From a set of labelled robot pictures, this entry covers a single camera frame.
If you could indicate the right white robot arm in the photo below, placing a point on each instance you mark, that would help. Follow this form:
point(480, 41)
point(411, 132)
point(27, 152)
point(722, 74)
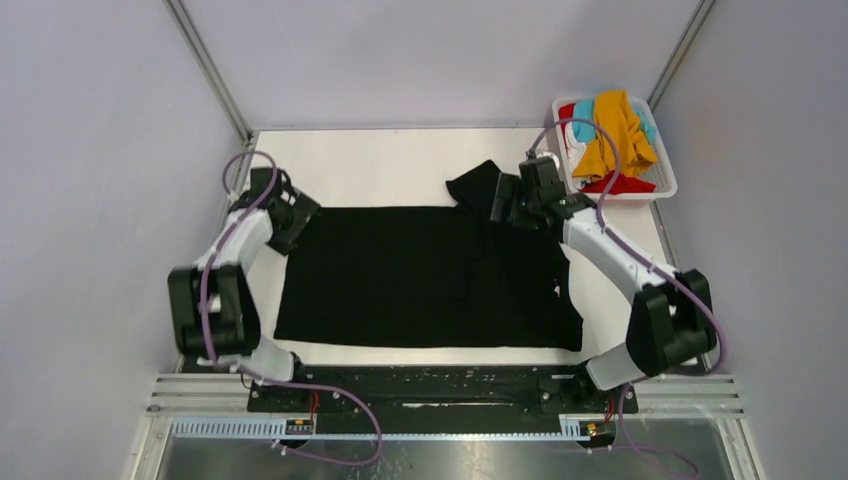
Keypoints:
point(670, 319)

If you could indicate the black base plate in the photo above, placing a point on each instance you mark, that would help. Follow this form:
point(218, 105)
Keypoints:
point(523, 385)

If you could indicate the black t shirt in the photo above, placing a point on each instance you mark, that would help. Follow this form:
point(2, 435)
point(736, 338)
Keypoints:
point(428, 277)

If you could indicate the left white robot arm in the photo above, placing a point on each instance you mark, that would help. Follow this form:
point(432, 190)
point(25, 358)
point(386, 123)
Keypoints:
point(214, 315)

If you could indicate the aluminium frame rail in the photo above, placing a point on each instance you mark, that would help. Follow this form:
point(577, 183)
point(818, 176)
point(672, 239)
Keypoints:
point(218, 406)

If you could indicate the white plastic laundry basket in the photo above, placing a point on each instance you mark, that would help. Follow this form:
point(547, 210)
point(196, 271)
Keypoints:
point(660, 174)

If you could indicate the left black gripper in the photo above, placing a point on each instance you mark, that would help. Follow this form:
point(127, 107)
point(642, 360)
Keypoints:
point(302, 209)

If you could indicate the white t shirt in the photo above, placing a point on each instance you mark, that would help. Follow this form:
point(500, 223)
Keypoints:
point(575, 149)

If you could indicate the red t shirt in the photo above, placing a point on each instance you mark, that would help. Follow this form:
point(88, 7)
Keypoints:
point(615, 182)

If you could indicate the yellow t shirt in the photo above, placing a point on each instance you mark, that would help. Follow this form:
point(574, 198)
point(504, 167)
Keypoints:
point(613, 113)

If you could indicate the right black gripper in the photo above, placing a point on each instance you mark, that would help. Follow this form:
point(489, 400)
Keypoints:
point(510, 186)

